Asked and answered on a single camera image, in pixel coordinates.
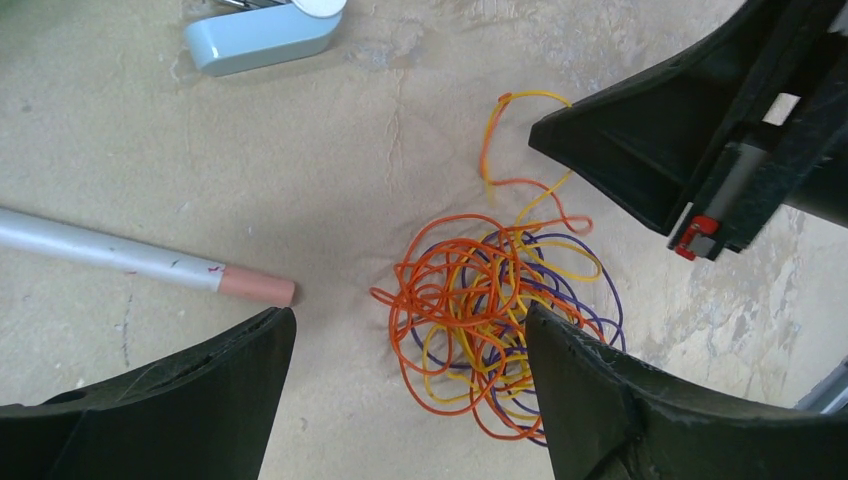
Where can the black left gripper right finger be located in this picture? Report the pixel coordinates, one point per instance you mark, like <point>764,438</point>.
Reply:
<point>608,415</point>

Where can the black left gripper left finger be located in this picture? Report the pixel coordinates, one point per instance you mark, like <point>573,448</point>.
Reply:
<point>205,412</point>

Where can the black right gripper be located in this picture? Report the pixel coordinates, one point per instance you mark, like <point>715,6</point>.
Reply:
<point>747,119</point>

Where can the silver marker pink cap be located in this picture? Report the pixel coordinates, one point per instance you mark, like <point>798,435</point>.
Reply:
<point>43,236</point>

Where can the white stapler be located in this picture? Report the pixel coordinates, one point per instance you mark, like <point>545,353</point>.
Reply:
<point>262,33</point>

